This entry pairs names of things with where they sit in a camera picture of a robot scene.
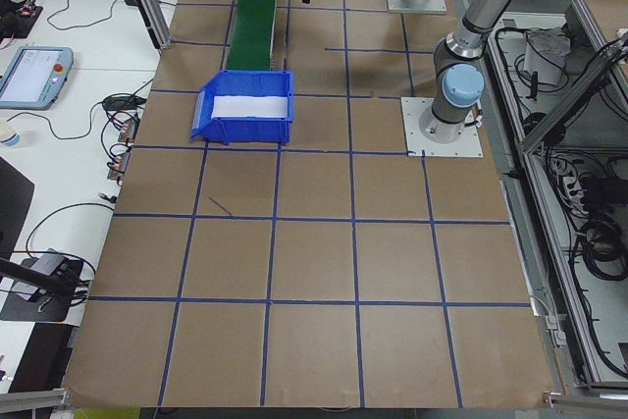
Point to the black stand base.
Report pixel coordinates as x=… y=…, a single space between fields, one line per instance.
x=29 y=308

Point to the grey junction box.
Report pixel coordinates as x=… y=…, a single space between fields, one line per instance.
x=554 y=335

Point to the blue plastic storage bin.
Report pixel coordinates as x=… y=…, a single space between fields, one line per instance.
x=245 y=130

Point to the grey white bag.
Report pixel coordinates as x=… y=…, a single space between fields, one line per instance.
x=544 y=61

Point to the white paper cup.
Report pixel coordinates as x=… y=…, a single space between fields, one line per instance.
x=7 y=135

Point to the white power strip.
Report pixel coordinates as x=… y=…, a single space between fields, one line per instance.
x=571 y=186

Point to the small black box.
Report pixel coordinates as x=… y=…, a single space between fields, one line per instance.
x=120 y=103

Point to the aluminium table edge bar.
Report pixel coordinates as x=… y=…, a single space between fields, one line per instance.
x=579 y=395
x=39 y=397

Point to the black electronics mat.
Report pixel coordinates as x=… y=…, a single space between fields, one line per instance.
x=27 y=21

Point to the green conveyor belt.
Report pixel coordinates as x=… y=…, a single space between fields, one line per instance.
x=252 y=21

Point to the V-shaped metal bar frame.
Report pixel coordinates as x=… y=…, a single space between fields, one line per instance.
x=571 y=102

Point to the brown circuit board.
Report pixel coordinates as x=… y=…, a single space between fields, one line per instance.
x=119 y=164
x=128 y=130

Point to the grey box device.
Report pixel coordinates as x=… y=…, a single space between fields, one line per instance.
x=49 y=262

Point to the black power brick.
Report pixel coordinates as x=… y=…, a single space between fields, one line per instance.
x=601 y=189

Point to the light blue teach pendant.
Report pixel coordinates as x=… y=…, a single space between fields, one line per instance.
x=29 y=80

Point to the black monitor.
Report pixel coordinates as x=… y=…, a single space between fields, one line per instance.
x=12 y=213

